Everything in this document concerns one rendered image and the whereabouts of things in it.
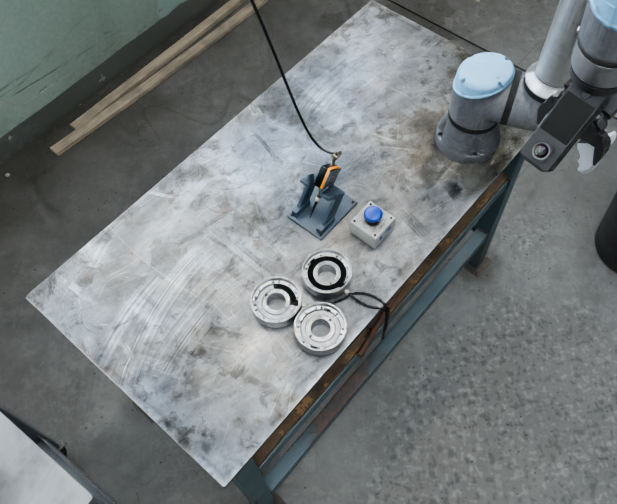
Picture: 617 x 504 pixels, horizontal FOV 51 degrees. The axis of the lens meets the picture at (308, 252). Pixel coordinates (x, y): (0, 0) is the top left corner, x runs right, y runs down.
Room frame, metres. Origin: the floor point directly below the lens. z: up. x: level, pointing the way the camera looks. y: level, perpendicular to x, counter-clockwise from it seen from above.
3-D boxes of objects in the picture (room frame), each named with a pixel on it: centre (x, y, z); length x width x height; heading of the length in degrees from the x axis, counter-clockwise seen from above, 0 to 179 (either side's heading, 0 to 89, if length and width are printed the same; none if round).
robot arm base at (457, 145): (0.98, -0.40, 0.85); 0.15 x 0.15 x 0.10
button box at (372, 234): (0.75, -0.15, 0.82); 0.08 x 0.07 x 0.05; 135
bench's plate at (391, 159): (0.86, -0.02, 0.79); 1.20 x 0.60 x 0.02; 135
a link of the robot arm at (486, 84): (0.98, -0.41, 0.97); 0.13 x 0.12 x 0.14; 66
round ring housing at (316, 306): (0.51, -0.01, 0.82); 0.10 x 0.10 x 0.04
